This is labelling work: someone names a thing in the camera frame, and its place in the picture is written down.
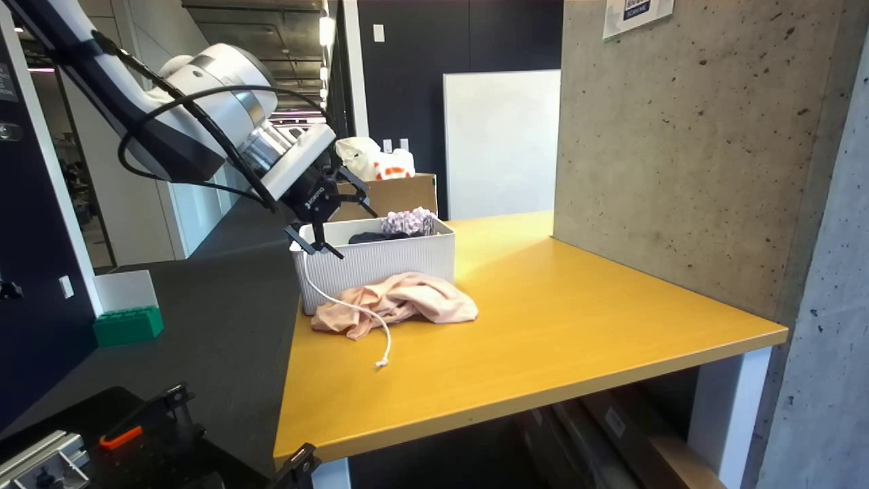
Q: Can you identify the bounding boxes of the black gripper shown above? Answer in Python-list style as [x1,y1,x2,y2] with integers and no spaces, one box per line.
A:
[284,158,373,248]

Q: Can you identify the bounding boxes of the white string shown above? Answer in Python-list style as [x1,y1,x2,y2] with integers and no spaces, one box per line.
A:
[299,253,397,373]

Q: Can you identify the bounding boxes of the pink clothing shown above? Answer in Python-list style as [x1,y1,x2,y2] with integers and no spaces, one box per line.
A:
[311,271,477,340]

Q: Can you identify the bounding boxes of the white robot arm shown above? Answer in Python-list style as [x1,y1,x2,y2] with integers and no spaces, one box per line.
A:
[2,0,374,253]

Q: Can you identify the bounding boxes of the dark navy clothing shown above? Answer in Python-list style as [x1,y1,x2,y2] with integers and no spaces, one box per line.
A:
[347,230,392,245]

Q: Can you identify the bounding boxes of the grey plastic laundry basket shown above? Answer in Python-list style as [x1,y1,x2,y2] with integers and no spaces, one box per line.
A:
[290,218,455,314]

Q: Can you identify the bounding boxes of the floral patterned clothing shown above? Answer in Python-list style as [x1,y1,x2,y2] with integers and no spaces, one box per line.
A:
[379,206,436,235]

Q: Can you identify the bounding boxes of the cardboard box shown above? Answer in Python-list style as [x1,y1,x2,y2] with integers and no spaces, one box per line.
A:
[335,173,436,220]

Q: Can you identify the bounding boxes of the white board panel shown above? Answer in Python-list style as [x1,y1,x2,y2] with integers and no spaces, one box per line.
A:
[442,71,559,220]

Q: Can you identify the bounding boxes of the green block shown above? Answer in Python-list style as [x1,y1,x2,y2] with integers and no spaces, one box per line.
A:
[91,306,162,348]

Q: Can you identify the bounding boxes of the QR code paper sign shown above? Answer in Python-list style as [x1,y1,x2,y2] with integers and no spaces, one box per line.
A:
[603,0,675,41]

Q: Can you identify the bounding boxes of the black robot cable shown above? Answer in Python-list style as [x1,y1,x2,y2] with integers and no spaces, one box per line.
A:
[90,29,316,229]

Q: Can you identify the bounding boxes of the black clamp orange handle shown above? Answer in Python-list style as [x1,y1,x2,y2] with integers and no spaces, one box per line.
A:
[91,383,223,489]

